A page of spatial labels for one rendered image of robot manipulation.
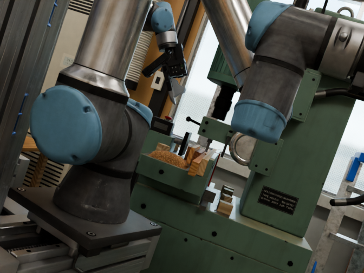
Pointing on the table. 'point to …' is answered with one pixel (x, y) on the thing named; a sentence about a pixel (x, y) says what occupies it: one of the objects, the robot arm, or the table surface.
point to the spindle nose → (223, 102)
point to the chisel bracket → (214, 130)
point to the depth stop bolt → (227, 142)
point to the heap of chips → (165, 156)
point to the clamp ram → (183, 142)
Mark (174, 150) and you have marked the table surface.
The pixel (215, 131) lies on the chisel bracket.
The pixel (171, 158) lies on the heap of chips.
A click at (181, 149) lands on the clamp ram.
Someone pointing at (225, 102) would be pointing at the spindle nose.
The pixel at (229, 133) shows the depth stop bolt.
